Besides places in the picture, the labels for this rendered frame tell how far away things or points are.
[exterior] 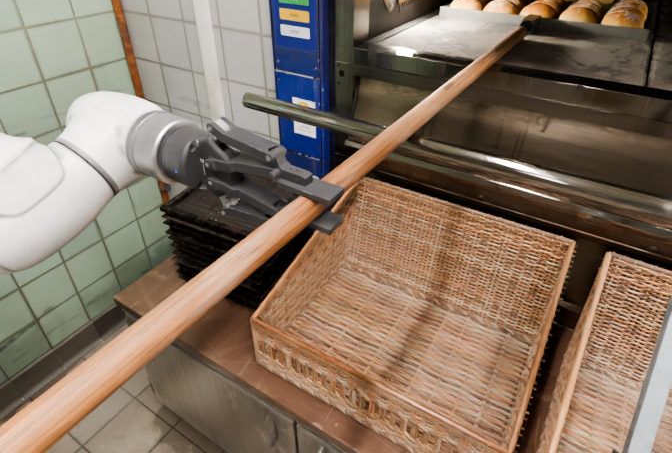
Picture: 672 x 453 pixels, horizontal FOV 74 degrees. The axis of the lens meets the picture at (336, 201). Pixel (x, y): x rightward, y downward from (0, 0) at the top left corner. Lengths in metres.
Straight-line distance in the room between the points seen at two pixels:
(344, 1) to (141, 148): 0.67
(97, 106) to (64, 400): 0.43
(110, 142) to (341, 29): 0.68
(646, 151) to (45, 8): 1.58
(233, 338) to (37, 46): 1.03
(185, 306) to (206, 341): 0.80
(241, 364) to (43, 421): 0.80
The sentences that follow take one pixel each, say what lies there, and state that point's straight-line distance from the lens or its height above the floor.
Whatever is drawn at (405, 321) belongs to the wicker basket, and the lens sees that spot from 1.18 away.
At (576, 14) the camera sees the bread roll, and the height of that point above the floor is 1.22.
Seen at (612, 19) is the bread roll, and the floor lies 1.22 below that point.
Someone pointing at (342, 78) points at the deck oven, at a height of 1.10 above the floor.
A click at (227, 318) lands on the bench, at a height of 0.58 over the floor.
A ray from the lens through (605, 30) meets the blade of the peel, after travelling 1.42.
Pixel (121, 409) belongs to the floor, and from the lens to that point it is 1.87.
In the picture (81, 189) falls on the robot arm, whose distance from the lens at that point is 0.63.
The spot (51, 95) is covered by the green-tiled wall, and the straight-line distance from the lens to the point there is 1.67.
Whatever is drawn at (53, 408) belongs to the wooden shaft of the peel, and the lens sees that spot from 0.36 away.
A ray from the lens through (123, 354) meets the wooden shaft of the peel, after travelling 0.36.
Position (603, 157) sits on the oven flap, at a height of 1.04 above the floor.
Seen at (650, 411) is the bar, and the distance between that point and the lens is 0.65.
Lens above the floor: 1.47
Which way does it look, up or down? 34 degrees down
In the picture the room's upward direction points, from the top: straight up
